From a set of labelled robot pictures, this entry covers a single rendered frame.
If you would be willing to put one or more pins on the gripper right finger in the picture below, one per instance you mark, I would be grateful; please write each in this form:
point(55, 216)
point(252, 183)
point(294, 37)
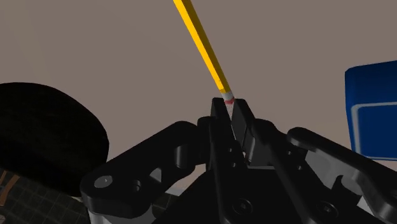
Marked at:
point(310, 155)

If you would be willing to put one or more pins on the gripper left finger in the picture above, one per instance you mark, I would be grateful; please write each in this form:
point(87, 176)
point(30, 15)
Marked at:
point(139, 173)

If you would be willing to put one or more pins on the yellow pencil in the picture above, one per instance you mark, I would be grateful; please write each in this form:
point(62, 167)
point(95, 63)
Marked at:
point(204, 49)

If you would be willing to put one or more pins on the blue box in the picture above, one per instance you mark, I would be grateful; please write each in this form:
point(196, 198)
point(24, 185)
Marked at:
point(373, 111)

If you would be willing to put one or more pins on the black round object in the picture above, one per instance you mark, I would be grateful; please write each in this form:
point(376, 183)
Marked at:
point(46, 136)

